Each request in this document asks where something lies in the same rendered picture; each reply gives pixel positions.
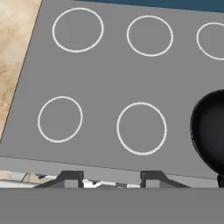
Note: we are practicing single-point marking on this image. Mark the grey hob with white rings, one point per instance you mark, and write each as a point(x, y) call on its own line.
point(116, 81)

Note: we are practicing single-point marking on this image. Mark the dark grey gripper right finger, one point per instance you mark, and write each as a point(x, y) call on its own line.
point(152, 178)

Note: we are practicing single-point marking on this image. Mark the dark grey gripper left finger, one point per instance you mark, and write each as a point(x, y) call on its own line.
point(71, 178)

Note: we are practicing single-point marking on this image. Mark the black frying pan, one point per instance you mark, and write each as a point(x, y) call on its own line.
point(210, 131)

